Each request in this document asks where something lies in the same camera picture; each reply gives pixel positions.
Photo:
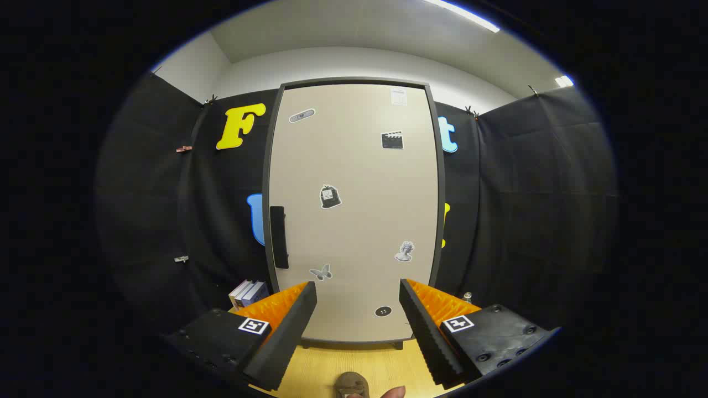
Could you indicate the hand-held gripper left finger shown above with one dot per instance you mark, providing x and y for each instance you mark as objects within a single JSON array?
[{"x": 287, "y": 337}]

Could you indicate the black backdrop cloth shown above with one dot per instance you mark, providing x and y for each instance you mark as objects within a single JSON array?
[{"x": 525, "y": 193}]

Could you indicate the white book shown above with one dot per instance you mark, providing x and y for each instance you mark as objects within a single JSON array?
[{"x": 239, "y": 293}]

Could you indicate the grey shoe cabinet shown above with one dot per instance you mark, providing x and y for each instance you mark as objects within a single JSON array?
[{"x": 354, "y": 80}]

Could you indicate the brown fuzzy shoe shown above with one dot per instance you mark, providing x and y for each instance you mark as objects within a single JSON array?
[{"x": 352, "y": 382}]

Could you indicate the small ceiling light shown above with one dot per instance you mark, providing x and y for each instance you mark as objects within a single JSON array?
[{"x": 564, "y": 81}]

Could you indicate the beige shoe cabinet door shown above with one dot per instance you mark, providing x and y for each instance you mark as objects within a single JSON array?
[{"x": 359, "y": 232}]

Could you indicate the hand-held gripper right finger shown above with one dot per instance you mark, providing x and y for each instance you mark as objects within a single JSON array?
[{"x": 428, "y": 337}]

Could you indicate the long ceiling light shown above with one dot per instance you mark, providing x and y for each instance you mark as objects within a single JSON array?
[{"x": 464, "y": 15}]

